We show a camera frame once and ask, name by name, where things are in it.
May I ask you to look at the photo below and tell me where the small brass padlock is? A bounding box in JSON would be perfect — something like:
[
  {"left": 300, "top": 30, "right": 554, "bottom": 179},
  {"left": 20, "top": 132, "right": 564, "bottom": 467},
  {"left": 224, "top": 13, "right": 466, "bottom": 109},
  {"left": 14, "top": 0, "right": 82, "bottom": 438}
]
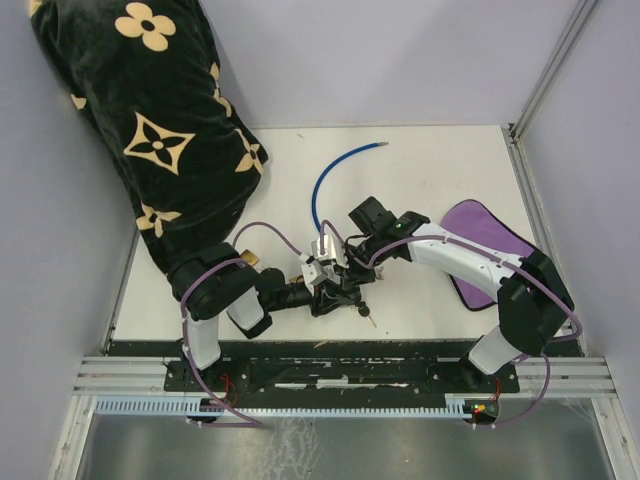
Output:
[{"left": 241, "top": 250, "right": 260, "bottom": 267}]

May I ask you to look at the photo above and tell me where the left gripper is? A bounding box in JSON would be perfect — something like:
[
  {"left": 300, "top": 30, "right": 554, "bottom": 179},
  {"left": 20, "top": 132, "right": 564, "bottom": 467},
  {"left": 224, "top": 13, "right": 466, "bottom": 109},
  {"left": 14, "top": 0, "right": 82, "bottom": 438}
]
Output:
[{"left": 267, "top": 276, "right": 350, "bottom": 315}]

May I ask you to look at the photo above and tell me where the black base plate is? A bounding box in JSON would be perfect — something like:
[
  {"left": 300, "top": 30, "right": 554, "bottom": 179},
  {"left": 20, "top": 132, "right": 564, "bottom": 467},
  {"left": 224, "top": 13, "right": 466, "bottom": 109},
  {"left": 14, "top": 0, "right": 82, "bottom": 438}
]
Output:
[{"left": 164, "top": 341, "right": 520, "bottom": 408}]

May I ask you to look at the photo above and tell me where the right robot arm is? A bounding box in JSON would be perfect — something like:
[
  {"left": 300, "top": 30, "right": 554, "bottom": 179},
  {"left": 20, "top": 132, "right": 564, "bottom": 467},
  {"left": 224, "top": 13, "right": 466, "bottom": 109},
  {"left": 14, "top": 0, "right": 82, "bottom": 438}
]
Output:
[{"left": 349, "top": 197, "right": 581, "bottom": 391}]

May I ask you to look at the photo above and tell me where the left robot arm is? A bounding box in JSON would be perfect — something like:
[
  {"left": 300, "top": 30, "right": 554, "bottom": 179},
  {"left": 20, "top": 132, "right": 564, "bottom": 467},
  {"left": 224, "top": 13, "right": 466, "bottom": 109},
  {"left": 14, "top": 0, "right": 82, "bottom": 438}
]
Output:
[{"left": 167, "top": 242, "right": 347, "bottom": 390}]

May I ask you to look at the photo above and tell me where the black floral plush pillow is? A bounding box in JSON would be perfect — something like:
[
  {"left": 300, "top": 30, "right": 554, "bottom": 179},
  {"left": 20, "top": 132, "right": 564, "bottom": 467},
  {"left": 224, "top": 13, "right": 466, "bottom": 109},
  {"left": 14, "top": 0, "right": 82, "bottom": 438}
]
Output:
[{"left": 30, "top": 1, "right": 268, "bottom": 271}]

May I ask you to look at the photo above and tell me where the purple cloth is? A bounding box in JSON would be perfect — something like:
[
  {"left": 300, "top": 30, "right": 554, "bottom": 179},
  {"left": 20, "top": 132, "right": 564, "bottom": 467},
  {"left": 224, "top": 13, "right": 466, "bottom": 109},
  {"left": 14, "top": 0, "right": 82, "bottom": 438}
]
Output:
[{"left": 442, "top": 198, "right": 539, "bottom": 312}]

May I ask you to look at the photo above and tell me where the blue cable lock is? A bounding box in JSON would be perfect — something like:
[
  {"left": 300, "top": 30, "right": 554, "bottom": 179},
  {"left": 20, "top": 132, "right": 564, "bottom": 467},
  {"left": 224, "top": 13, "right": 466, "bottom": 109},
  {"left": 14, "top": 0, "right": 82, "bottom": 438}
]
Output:
[{"left": 312, "top": 141, "right": 391, "bottom": 234}]

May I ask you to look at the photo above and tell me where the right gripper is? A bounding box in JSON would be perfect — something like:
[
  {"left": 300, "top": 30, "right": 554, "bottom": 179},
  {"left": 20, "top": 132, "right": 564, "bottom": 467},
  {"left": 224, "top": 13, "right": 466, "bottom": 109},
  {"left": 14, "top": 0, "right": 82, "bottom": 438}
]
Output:
[{"left": 333, "top": 236, "right": 386, "bottom": 291}]

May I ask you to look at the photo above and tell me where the aluminium frame rail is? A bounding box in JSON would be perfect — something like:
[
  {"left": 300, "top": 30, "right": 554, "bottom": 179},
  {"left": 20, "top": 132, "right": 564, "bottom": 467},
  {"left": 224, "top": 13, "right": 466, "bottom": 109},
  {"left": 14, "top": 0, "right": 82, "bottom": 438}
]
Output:
[{"left": 507, "top": 0, "right": 601, "bottom": 146}]

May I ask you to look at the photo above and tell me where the blue cable duct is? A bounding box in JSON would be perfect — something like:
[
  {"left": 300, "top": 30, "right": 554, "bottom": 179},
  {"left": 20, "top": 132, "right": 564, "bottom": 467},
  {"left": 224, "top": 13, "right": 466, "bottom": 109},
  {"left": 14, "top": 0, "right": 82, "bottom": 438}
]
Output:
[{"left": 93, "top": 392, "right": 476, "bottom": 416}]

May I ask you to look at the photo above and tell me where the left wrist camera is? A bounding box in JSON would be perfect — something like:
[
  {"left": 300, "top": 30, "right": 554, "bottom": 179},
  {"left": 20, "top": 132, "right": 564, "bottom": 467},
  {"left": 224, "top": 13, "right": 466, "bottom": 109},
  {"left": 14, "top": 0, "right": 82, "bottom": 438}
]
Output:
[{"left": 299, "top": 254, "right": 336, "bottom": 294}]

